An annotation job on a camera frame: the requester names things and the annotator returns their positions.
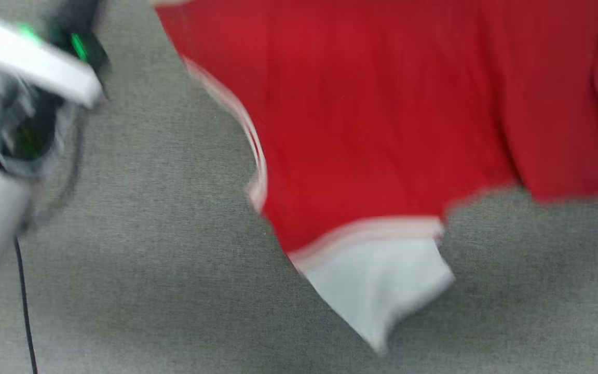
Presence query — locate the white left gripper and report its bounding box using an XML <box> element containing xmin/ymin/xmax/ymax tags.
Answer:
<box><xmin>0</xmin><ymin>9</ymin><xmax>105</xmax><ymax>175</ymax></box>

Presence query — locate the red and white garment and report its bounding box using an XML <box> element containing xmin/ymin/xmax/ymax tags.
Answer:
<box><xmin>151</xmin><ymin>0</ymin><xmax>598</xmax><ymax>357</ymax></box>

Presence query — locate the grey fabric sofa cushion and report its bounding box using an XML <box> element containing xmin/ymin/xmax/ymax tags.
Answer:
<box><xmin>0</xmin><ymin>0</ymin><xmax>598</xmax><ymax>374</ymax></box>

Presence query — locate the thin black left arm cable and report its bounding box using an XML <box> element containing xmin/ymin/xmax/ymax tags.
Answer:
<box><xmin>15</xmin><ymin>109</ymin><xmax>86</xmax><ymax>374</ymax></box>

